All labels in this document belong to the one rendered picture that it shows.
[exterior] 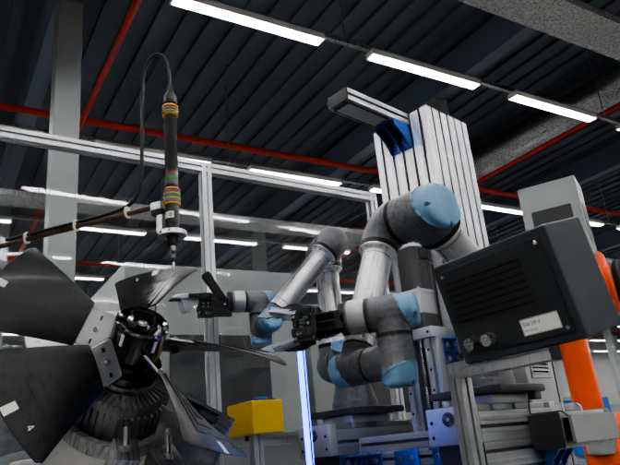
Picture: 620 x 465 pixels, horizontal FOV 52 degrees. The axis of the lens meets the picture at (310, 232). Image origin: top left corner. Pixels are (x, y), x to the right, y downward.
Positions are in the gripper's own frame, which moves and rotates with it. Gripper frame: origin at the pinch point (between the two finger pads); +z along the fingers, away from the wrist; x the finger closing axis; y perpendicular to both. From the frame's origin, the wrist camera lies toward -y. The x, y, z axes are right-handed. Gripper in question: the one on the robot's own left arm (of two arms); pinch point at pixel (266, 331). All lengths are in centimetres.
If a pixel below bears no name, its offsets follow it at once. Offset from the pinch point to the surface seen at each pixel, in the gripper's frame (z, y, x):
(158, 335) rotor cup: 19.8, 13.5, -2.0
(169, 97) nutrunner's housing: 21, -4, -65
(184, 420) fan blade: 8.7, 25.2, 15.7
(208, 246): 50, -80, -40
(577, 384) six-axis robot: -92, -389, 49
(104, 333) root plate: 33.6, 12.9, -4.4
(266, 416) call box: 16.8, -35.8, 21.0
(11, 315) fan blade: 51, 22, -11
